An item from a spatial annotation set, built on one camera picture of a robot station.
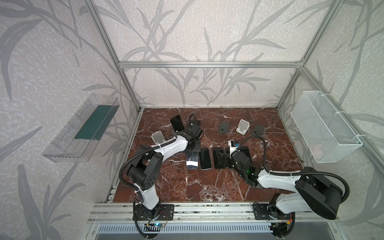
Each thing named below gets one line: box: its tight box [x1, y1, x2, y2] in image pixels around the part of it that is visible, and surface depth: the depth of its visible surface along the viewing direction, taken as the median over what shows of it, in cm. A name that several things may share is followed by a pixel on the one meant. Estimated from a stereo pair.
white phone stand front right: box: [151, 130, 166, 145], surface depth 98 cm
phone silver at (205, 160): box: [199, 147, 213, 170], surface depth 93 cm
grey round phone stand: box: [218, 121, 230, 134], surface depth 107 cm
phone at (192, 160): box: [186, 151, 199, 170], surface depth 91 cm
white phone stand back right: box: [236, 119, 250, 136], surface depth 105 cm
